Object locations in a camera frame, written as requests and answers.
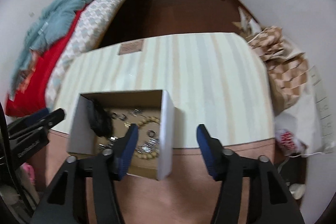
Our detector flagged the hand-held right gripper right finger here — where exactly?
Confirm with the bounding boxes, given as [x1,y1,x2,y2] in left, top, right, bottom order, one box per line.
[196,124,306,224]

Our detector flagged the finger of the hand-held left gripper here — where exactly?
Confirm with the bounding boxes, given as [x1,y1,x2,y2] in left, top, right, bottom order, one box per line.
[7,109,50,130]
[8,108,66,139]

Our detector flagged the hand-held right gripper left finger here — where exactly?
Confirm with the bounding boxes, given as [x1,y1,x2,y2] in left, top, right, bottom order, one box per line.
[31,123,139,224]

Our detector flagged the chunky silver chain bracelet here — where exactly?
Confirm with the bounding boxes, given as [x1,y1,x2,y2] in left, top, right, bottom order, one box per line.
[136,138,160,153]

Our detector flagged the thin silver necklace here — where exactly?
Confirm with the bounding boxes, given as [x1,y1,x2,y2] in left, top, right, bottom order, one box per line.
[98,136,118,150]

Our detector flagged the wooden bead bracelet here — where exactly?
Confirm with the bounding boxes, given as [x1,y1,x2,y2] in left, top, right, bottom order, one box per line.
[123,115,161,161]

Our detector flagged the white cardboard box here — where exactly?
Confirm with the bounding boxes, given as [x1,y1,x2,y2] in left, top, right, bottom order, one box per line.
[66,89,175,181]

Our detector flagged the black smart band watch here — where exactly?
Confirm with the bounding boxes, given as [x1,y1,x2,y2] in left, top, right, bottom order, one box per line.
[88,99,114,137]

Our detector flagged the pink object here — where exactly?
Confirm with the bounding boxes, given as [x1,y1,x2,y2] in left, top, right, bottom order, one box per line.
[22,163,36,186]

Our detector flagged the bed with red blanket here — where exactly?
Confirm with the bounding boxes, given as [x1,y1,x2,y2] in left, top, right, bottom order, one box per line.
[5,0,132,118]

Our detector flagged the red print plastic bag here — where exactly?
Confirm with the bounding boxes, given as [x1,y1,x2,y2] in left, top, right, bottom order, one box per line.
[275,128,308,158]

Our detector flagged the grey checkered blanket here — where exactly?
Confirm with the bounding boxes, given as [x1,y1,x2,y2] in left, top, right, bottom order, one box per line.
[45,0,145,107]

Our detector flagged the teal quilt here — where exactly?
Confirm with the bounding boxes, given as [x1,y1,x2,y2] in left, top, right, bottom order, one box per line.
[10,0,145,94]

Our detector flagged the white cup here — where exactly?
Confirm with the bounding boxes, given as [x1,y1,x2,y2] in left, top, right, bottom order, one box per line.
[288,183,307,200]

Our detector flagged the black cable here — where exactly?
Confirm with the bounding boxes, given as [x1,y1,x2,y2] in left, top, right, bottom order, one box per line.
[0,102,42,214]

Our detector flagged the white charging cable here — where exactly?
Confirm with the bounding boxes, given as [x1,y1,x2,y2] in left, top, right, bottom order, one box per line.
[278,142,336,175]

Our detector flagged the white wall power strip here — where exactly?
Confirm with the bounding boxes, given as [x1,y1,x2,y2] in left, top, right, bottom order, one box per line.
[309,66,335,144]

